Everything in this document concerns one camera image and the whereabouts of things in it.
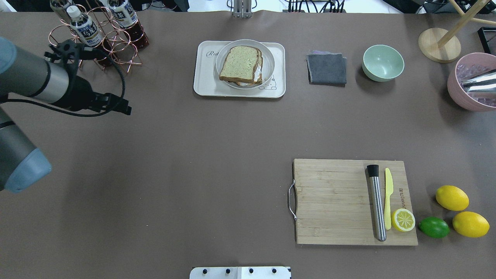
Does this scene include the steel scoop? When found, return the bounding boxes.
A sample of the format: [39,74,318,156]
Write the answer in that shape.
[461,69,496,99]

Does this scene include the green lime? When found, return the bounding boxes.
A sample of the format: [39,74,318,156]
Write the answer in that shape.
[418,217,450,238]

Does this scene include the aluminium frame post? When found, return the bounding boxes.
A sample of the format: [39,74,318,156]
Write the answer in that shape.
[231,0,253,18]

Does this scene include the lemon half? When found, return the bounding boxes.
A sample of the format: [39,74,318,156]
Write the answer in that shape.
[391,208,416,233]

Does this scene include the wooden mug tree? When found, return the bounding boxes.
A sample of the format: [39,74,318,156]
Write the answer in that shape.
[418,0,496,63]

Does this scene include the cream serving tray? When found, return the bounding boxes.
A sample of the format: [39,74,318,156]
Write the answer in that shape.
[193,41,286,98]

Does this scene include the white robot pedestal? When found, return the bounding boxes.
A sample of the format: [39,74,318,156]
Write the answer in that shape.
[189,266,292,279]

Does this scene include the fried egg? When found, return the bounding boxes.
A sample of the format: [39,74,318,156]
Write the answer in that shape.
[235,63,262,86]

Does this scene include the wooden cutting board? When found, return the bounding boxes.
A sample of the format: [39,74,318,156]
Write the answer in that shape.
[293,158,418,246]

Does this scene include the drink bottle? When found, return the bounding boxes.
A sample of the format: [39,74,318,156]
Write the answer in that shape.
[49,0,73,24]
[108,0,149,50]
[66,5,104,47]

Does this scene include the copper wire bottle rack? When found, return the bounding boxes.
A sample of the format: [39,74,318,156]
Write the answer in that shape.
[48,0,142,72]

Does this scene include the pink bowl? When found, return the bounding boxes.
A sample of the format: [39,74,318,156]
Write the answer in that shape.
[448,53,496,112]

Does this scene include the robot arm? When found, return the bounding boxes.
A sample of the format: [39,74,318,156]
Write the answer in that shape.
[0,37,132,193]

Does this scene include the grey folded cloth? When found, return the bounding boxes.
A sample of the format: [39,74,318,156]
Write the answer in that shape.
[307,51,347,86]

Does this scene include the green bowl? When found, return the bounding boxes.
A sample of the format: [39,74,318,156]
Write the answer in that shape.
[362,45,405,82]

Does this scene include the clear ice cubes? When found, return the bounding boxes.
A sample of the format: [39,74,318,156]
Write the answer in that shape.
[458,66,496,107]

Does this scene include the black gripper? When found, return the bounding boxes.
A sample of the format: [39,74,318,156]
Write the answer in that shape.
[45,40,132,116]

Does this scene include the bread slice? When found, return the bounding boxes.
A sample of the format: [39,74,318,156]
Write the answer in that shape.
[234,48,263,86]
[219,46,258,83]

